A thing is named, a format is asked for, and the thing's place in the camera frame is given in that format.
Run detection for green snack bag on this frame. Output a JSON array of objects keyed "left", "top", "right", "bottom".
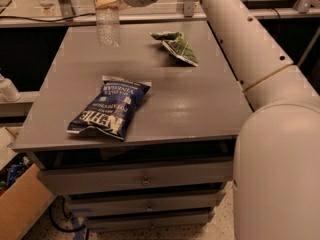
[{"left": 151, "top": 31, "right": 199, "bottom": 67}]

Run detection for white bottle at left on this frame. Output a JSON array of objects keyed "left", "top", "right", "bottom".
[{"left": 0, "top": 74, "right": 21, "bottom": 102}]

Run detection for black floor cable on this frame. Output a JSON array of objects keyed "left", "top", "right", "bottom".
[{"left": 48, "top": 199, "right": 88, "bottom": 234}]

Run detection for cardboard box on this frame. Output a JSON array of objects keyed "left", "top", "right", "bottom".
[{"left": 0, "top": 126, "right": 57, "bottom": 240}]

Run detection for blue Kettle chips bag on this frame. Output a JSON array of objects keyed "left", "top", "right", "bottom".
[{"left": 67, "top": 76, "right": 152, "bottom": 141}]

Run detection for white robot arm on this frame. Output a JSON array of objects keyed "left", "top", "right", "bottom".
[{"left": 93, "top": 0, "right": 320, "bottom": 240}]

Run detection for grey metal rail frame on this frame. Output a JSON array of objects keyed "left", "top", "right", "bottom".
[{"left": 0, "top": 0, "right": 320, "bottom": 26}]

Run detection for clear plastic water bottle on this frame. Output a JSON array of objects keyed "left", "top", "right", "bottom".
[{"left": 96, "top": 7, "right": 120, "bottom": 48}]

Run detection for black cable on shelf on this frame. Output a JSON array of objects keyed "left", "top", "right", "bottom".
[{"left": 0, "top": 13, "right": 98, "bottom": 24}]

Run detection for grey drawer cabinet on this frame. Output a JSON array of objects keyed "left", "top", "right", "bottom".
[{"left": 15, "top": 21, "right": 251, "bottom": 231}]

